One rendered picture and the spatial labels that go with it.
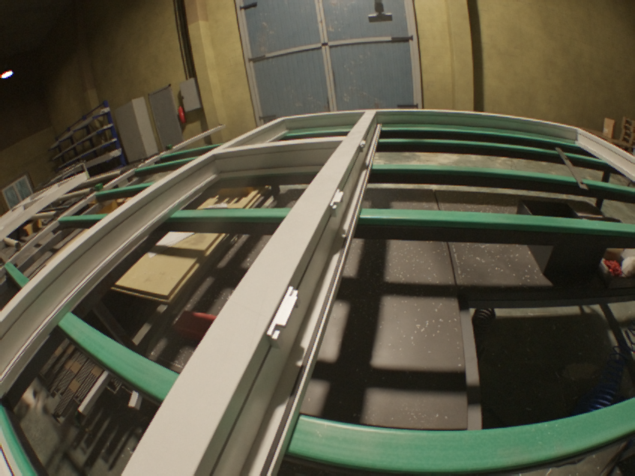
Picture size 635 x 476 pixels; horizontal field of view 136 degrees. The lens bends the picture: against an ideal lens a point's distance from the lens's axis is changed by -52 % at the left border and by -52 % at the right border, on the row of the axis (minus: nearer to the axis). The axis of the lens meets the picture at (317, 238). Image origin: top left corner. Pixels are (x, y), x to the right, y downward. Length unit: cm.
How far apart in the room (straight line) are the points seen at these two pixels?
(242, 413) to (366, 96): 623
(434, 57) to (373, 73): 142
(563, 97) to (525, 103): 119
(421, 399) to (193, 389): 43
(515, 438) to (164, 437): 24
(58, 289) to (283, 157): 58
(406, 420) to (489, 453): 30
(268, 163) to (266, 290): 54
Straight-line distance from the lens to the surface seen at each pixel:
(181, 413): 17
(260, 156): 72
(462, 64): 611
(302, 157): 68
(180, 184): 69
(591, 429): 29
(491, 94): 672
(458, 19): 625
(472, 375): 61
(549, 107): 744
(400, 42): 631
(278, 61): 680
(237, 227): 52
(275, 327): 19
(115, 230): 57
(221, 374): 17
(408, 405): 52
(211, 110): 743
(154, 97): 942
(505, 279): 79
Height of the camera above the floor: 107
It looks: 32 degrees down
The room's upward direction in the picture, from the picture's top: 9 degrees counter-clockwise
